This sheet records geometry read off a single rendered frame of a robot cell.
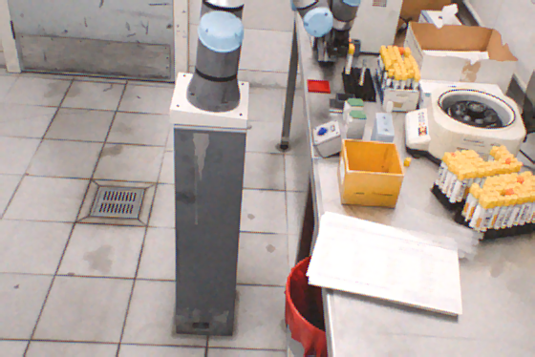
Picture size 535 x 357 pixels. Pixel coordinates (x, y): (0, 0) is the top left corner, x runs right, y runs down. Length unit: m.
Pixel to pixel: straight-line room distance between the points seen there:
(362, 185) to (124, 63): 2.44
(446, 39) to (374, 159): 0.72
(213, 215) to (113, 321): 0.66
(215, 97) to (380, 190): 0.52
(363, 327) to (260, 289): 1.25
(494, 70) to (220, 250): 1.00
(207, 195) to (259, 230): 0.88
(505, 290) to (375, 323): 0.30
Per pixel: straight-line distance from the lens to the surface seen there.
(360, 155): 1.54
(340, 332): 1.20
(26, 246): 2.66
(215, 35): 1.60
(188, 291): 2.11
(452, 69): 1.94
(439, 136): 1.64
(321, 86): 1.93
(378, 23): 2.14
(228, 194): 1.81
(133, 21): 3.55
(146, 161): 3.04
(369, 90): 1.90
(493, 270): 1.42
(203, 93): 1.66
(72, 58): 3.73
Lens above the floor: 1.79
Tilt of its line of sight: 37 degrees down
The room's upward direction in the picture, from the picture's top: 6 degrees clockwise
